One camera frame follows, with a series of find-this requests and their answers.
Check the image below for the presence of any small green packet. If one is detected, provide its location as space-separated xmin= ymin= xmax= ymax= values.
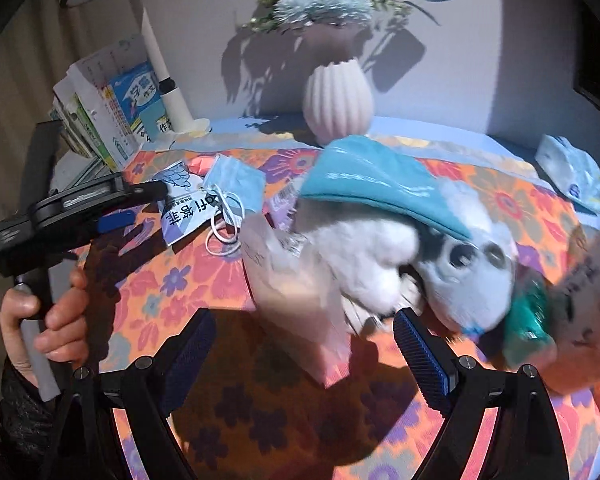
xmin=502 ymin=280 xmax=558 ymax=368

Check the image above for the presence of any blue white tissue pack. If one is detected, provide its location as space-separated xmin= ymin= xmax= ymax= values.
xmin=534 ymin=134 xmax=600 ymax=217

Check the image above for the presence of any clear plastic bag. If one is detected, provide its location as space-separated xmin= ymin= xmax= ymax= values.
xmin=239 ymin=205 xmax=353 ymax=388

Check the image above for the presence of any person's left hand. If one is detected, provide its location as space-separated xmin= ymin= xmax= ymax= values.
xmin=0 ymin=266 xmax=89 ymax=378

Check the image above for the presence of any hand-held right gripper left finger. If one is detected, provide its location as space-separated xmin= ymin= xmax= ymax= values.
xmin=55 ymin=307 xmax=218 ymax=480

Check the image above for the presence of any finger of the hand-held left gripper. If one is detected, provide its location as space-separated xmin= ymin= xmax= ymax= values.
xmin=122 ymin=181 xmax=169 ymax=202
xmin=96 ymin=211 xmax=137 ymax=234

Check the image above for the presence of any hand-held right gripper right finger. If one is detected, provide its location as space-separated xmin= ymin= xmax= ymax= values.
xmin=392 ymin=307 xmax=571 ymax=480

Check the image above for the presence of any printed paper packet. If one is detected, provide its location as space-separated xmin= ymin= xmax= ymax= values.
xmin=150 ymin=160 xmax=222 ymax=247

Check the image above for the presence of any floral tablecloth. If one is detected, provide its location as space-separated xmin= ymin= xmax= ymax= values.
xmin=75 ymin=132 xmax=600 ymax=480

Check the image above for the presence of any dark wooden furniture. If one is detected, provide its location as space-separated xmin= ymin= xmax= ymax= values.
xmin=571 ymin=20 xmax=600 ymax=127

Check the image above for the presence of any white elastic loop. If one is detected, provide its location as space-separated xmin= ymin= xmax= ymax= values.
xmin=204 ymin=212 xmax=243 ymax=257

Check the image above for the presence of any stack of books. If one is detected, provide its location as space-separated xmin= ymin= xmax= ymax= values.
xmin=51 ymin=34 xmax=162 ymax=173

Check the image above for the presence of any white cylinder stand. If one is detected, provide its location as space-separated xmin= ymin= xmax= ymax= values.
xmin=59 ymin=0 xmax=211 ymax=136

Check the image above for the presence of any person's left forearm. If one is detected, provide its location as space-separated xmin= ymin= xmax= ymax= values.
xmin=0 ymin=357 xmax=63 ymax=463

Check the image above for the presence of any white plush toy teal hat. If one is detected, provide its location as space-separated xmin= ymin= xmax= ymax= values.
xmin=297 ymin=135 xmax=522 ymax=337

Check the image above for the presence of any white ribbed vase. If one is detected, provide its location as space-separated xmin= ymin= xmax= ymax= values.
xmin=302 ymin=57 xmax=374 ymax=147

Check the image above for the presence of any brown cardboard box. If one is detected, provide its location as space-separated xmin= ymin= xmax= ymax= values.
xmin=542 ymin=199 xmax=600 ymax=397

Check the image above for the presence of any blue face mask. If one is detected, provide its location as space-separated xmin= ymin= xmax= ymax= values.
xmin=201 ymin=154 xmax=267 ymax=223

